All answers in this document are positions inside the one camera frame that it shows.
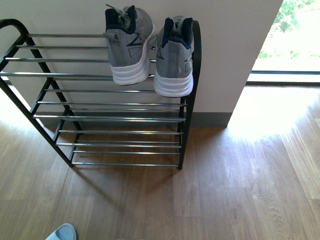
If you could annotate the grey knit sneaker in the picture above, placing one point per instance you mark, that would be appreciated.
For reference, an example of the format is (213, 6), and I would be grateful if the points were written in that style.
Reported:
(174, 65)
(130, 34)

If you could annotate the black metal shoe rack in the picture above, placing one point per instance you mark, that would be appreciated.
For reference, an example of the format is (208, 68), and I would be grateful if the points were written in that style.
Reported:
(89, 121)

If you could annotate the light blue slipper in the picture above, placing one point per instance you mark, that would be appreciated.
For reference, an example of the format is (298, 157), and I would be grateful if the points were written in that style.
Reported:
(64, 232)

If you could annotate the grey window frame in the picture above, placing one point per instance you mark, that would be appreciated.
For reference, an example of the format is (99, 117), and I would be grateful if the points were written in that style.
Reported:
(265, 77)

